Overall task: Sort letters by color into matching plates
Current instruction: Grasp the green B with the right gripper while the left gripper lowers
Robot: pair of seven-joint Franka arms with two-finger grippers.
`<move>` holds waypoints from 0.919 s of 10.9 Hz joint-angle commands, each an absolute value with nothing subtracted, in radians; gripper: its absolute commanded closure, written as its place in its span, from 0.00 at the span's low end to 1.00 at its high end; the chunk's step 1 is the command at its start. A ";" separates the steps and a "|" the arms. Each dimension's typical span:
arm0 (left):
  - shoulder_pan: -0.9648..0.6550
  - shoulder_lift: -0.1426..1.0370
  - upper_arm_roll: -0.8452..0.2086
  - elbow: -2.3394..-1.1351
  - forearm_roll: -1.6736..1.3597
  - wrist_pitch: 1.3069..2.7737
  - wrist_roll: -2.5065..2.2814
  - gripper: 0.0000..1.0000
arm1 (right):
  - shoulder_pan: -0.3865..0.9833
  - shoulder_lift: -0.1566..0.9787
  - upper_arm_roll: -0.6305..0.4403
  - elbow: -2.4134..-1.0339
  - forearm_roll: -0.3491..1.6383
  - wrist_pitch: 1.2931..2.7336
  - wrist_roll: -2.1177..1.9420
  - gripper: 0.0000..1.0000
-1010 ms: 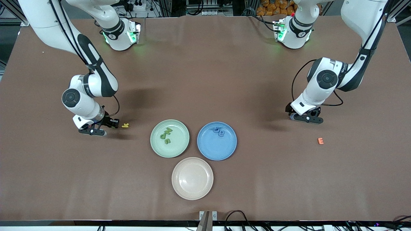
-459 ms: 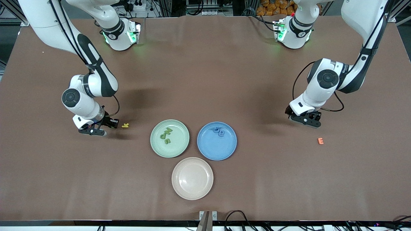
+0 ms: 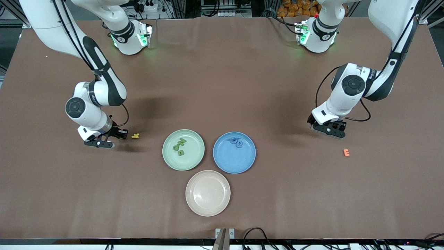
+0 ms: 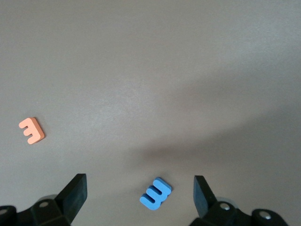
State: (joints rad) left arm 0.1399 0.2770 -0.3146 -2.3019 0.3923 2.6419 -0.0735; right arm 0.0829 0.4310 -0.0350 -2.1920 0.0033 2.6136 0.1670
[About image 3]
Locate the green plate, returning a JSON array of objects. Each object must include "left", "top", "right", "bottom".
[{"left": 162, "top": 129, "right": 205, "bottom": 171}]

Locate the blue plate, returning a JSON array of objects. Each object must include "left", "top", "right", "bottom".
[{"left": 213, "top": 132, "right": 256, "bottom": 174}]

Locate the orange mesh bag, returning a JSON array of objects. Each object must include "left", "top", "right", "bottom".
[{"left": 277, "top": 0, "right": 321, "bottom": 18}]

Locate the brown table mat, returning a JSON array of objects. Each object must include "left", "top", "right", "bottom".
[{"left": 0, "top": 17, "right": 444, "bottom": 240}]

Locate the pink plate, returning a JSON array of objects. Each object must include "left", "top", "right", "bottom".
[{"left": 185, "top": 170, "right": 231, "bottom": 217}]

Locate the grey mounting pole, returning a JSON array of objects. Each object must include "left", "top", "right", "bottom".
[{"left": 212, "top": 228, "right": 228, "bottom": 250}]

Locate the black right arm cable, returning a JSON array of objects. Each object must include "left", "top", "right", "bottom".
[{"left": 52, "top": 0, "right": 129, "bottom": 129}]

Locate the black base cable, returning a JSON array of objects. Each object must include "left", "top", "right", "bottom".
[{"left": 265, "top": 9, "right": 299, "bottom": 35}]

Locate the black cable loop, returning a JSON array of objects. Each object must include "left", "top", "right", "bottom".
[{"left": 243, "top": 227, "right": 276, "bottom": 250}]

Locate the aluminium frame profile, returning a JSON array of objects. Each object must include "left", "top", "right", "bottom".
[
  {"left": 416, "top": 0, "right": 444, "bottom": 28},
  {"left": 0, "top": 0, "right": 33, "bottom": 29}
]

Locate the metal clamp bracket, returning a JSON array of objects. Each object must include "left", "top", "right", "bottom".
[{"left": 215, "top": 228, "right": 235, "bottom": 240}]

